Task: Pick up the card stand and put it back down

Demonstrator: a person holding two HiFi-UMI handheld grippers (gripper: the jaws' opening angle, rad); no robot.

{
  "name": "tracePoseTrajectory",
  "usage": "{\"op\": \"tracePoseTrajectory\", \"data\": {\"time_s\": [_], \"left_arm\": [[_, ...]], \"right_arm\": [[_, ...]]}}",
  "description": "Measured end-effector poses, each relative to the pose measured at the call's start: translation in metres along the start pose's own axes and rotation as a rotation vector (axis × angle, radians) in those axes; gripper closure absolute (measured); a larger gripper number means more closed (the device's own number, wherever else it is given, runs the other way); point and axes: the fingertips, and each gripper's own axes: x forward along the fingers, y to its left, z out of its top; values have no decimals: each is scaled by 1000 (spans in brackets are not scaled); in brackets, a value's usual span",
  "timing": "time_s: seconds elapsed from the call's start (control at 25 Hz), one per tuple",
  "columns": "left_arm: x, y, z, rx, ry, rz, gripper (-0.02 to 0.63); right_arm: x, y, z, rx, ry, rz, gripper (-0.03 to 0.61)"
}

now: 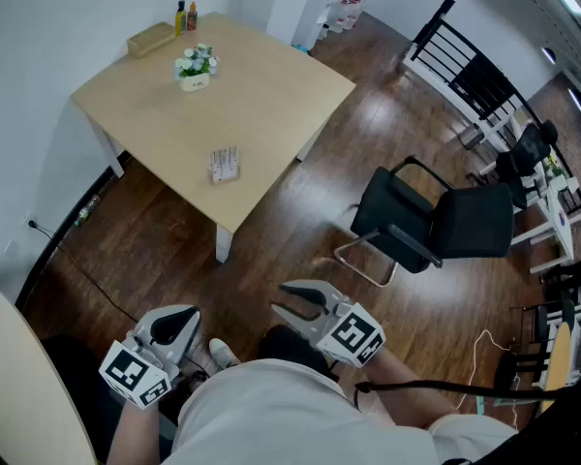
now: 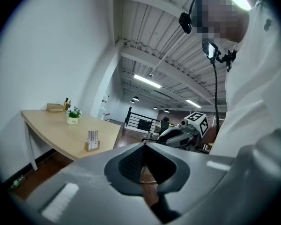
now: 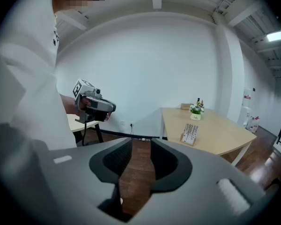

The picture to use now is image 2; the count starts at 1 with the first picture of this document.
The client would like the person's white shirt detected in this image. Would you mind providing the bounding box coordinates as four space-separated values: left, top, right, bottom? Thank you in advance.
209 0 281 164

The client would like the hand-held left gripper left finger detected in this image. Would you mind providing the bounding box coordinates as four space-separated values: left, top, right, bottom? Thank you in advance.
104 142 146 196

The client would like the white printed table card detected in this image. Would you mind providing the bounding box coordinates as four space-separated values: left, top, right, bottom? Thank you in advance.
87 130 99 150

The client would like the black office chair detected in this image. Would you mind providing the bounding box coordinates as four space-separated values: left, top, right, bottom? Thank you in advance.
159 116 170 133

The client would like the white pot with flowers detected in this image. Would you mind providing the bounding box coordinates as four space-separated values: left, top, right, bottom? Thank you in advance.
66 106 82 126

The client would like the person's right forearm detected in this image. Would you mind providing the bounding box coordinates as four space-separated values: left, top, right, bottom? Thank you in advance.
207 125 220 147

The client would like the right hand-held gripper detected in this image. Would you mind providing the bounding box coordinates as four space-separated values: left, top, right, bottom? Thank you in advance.
157 111 210 152

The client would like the white shelf with items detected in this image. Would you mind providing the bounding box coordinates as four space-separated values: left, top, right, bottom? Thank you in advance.
100 94 111 122

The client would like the light wooden table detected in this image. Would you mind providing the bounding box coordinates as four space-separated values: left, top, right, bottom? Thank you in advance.
20 109 122 171

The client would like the green plastic bottle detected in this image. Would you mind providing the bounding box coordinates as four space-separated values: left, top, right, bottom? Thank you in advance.
9 175 26 190

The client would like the small wooden stand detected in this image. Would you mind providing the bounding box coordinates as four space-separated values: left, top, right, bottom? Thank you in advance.
84 141 101 152

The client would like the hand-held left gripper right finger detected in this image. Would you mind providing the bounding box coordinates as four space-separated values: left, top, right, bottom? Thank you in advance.
145 142 191 194

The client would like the black head camera with headband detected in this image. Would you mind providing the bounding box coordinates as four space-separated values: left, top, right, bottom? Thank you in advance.
178 0 217 34

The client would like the black metal rack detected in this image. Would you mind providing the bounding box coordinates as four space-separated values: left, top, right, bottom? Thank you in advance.
124 106 157 135

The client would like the thick black device cable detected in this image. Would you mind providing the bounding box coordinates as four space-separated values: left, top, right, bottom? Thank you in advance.
212 63 220 140

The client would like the black chest-mounted device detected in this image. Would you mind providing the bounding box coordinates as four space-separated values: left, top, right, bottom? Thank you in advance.
202 38 237 73

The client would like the wooden box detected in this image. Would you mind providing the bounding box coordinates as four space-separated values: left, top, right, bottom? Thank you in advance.
46 103 64 113

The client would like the person's head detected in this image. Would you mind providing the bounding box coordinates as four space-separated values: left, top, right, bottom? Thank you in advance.
196 0 250 43

